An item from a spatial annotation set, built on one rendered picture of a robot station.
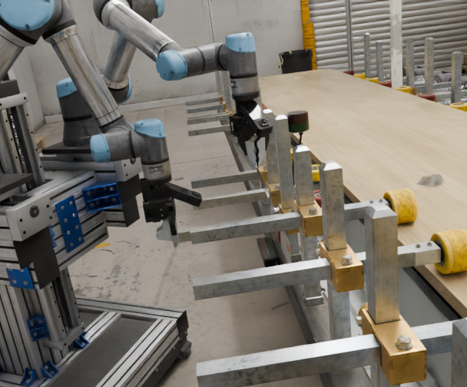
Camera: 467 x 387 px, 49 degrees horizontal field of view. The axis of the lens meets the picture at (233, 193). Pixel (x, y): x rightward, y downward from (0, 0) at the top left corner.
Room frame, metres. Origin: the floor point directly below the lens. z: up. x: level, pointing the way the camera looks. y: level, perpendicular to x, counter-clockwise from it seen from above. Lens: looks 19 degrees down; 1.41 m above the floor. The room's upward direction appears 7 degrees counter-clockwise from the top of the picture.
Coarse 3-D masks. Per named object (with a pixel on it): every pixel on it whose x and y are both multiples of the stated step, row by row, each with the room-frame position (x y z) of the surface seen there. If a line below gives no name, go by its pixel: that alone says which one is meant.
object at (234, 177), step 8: (216, 176) 1.85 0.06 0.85; (224, 176) 1.84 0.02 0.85; (232, 176) 1.84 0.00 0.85; (240, 176) 1.84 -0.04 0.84; (248, 176) 1.84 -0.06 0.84; (256, 176) 1.84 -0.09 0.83; (192, 184) 1.83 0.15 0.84; (200, 184) 1.83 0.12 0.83; (208, 184) 1.83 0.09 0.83; (216, 184) 1.83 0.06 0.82
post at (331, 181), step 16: (320, 176) 0.91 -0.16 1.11; (336, 176) 0.88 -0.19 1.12; (320, 192) 0.91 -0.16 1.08; (336, 192) 0.88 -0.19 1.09; (336, 208) 0.88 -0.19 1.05; (336, 224) 0.88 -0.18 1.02; (336, 240) 0.88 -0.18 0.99; (336, 304) 0.88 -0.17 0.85; (336, 320) 0.88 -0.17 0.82; (336, 336) 0.88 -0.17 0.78
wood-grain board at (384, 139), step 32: (288, 96) 3.15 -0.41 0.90; (320, 96) 3.00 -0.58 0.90; (352, 96) 2.87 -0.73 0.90; (384, 96) 2.75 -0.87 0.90; (416, 96) 2.63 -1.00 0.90; (320, 128) 2.19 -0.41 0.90; (352, 128) 2.12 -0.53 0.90; (384, 128) 2.05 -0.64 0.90; (416, 128) 1.98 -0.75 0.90; (448, 128) 1.92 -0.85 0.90; (320, 160) 1.71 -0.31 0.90; (352, 160) 1.66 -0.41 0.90; (384, 160) 1.62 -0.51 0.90; (416, 160) 1.57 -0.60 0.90; (448, 160) 1.53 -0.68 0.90; (352, 192) 1.36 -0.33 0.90; (384, 192) 1.33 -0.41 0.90; (416, 192) 1.30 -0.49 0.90; (448, 192) 1.27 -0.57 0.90; (416, 224) 1.10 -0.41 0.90; (448, 224) 1.08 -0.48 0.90; (448, 288) 0.81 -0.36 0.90
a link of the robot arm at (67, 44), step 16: (64, 0) 1.43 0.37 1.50; (64, 16) 1.42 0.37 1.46; (48, 32) 1.41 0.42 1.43; (64, 32) 1.42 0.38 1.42; (64, 48) 1.42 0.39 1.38; (80, 48) 1.44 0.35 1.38; (64, 64) 1.43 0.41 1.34; (80, 64) 1.42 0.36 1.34; (80, 80) 1.42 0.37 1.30; (96, 80) 1.43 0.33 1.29; (96, 96) 1.42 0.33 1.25; (112, 96) 1.47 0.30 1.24; (96, 112) 1.43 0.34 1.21; (112, 112) 1.43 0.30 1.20; (128, 128) 1.45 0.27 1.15
